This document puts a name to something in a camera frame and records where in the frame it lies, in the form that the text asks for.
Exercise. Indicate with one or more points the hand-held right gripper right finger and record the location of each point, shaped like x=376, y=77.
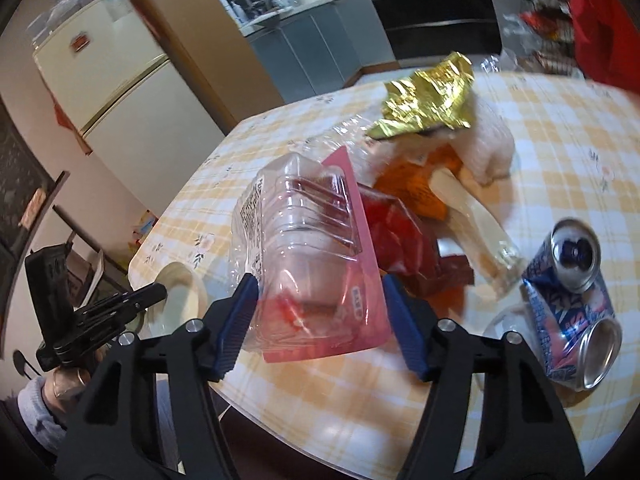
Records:
x=405, y=330

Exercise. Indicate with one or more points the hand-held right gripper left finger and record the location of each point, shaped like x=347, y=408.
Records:
x=235, y=325

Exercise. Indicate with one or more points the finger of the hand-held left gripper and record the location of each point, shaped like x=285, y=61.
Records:
x=135, y=297
x=100, y=332

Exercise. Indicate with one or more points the clear clamshell pack pink card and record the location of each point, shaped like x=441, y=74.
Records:
x=300, y=240

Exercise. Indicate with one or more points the person's left forearm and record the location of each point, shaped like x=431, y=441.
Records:
x=40, y=410

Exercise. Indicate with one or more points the person's left hand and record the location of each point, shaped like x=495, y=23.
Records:
x=67, y=382

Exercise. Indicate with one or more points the red plastic wrapper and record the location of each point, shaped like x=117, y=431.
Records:
x=395, y=230

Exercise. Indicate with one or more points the orange snack packet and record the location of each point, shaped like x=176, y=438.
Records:
x=415, y=185

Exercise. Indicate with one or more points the crushed blue drink can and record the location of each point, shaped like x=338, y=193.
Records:
x=575, y=305

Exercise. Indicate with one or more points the white foam fruit net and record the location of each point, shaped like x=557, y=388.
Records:
x=490, y=145

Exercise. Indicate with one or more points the clear plastic wrapper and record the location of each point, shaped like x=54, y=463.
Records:
x=345, y=135

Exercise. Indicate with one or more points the cream refrigerator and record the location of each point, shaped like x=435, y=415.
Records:
x=110, y=90

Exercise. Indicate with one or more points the gold foil wrapper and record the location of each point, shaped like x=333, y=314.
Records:
x=430, y=100

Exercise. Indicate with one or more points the wooden door panel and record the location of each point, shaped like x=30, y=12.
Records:
x=200, y=35

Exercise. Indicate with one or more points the clear plastic bag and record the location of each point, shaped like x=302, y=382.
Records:
x=497, y=62

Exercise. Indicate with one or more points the grey kitchen cabinets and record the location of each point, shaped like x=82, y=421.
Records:
x=310, y=45

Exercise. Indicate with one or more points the black oven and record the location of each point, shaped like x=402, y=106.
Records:
x=435, y=15

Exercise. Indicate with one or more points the red cloth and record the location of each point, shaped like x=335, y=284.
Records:
x=610, y=20

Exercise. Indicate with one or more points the dark wall board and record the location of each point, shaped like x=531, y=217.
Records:
x=20, y=185

